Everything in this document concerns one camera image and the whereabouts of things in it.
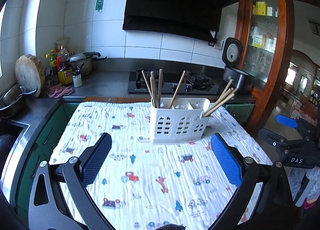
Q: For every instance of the pink cloth rag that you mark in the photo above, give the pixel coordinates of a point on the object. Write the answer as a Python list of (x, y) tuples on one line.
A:
[(59, 91)]

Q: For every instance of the black range hood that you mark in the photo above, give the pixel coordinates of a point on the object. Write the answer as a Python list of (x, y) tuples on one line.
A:
[(198, 19)]

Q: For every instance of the white plastic utensil holder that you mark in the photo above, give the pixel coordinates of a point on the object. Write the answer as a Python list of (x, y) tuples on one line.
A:
[(180, 123)]

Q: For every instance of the steel kitchen sink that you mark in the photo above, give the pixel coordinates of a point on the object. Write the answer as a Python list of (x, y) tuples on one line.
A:
[(11, 133)]

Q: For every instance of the green wall sticker hook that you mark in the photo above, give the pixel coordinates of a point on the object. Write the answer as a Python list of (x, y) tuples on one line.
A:
[(99, 5)]

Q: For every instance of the white cartoon-print cloth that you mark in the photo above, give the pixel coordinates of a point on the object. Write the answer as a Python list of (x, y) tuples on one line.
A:
[(145, 186)]

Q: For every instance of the black rice cooker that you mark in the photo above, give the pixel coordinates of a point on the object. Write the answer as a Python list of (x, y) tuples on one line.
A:
[(230, 56)]

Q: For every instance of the pressure cooker pot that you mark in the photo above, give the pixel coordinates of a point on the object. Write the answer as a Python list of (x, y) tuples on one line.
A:
[(83, 62)]

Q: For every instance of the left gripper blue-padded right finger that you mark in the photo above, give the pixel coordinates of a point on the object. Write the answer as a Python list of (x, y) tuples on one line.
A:
[(243, 172)]

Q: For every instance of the small white jar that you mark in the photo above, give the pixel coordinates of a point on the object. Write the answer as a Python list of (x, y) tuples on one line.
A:
[(77, 80)]

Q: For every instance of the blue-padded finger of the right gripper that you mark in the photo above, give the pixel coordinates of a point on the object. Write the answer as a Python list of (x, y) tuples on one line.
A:
[(287, 121)]

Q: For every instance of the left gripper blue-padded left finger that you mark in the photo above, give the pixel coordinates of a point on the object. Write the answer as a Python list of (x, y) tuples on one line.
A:
[(78, 173)]

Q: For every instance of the green-capped oil bottle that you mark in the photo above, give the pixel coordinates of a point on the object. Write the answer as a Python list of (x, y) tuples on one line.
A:
[(53, 64)]

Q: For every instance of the black gas stove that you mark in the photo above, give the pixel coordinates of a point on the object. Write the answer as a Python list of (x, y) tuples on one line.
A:
[(192, 84)]

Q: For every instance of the steel pan with handle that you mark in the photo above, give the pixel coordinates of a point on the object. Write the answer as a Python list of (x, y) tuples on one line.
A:
[(13, 100)]

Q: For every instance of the soy sauce bottle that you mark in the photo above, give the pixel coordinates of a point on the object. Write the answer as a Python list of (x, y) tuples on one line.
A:
[(64, 67)]

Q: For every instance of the wooden glass-door cabinet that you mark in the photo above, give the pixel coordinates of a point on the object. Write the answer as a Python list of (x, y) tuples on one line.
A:
[(266, 29)]

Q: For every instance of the round wooden cutting board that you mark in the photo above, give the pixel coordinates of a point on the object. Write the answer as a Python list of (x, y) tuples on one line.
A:
[(30, 73)]

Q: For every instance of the dark wooden chopstick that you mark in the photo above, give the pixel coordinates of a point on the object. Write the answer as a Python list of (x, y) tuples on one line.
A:
[(147, 84)]

